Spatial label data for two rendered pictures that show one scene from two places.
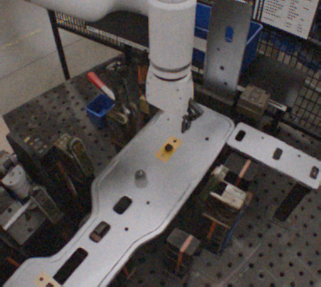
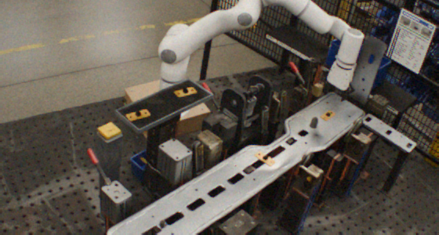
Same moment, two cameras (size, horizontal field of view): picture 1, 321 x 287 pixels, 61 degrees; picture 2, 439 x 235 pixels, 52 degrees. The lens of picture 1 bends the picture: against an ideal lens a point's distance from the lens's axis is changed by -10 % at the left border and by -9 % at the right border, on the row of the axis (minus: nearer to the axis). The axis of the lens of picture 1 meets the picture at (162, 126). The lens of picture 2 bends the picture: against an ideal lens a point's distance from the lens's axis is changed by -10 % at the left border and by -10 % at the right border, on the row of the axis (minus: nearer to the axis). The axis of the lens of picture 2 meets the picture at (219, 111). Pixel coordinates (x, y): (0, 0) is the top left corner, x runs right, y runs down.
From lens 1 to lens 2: 1.51 m
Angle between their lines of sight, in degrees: 13
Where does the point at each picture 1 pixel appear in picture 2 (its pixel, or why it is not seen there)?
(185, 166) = (337, 124)
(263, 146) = (381, 127)
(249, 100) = (376, 101)
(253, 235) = (367, 195)
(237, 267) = (354, 209)
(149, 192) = (317, 131)
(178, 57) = (351, 58)
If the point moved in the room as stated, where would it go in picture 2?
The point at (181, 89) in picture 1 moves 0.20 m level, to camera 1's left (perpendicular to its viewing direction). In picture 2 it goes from (348, 74) to (303, 63)
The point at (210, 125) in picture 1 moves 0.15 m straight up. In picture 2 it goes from (351, 110) to (360, 84)
